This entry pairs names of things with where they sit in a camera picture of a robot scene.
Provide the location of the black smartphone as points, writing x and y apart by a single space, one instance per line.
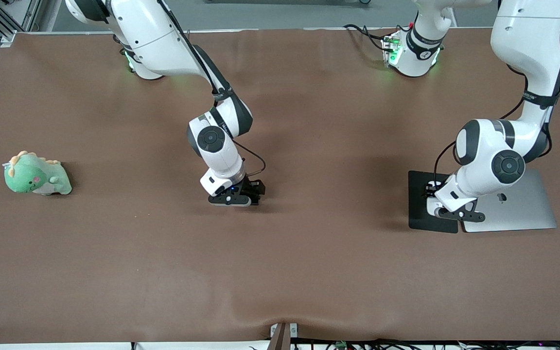
255 201

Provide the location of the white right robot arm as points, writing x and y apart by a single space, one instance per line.
153 39

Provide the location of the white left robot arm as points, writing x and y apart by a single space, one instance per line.
528 39

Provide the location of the black mouse pad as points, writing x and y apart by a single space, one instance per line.
418 214

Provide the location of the silver closed laptop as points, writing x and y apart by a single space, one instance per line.
528 214

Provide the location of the brown table cover mat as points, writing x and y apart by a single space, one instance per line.
309 272

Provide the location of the green plug connector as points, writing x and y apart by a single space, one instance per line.
341 345

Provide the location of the green dinosaur plush toy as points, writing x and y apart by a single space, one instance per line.
34 175

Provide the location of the metal table edge bracket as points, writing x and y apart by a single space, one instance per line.
284 336

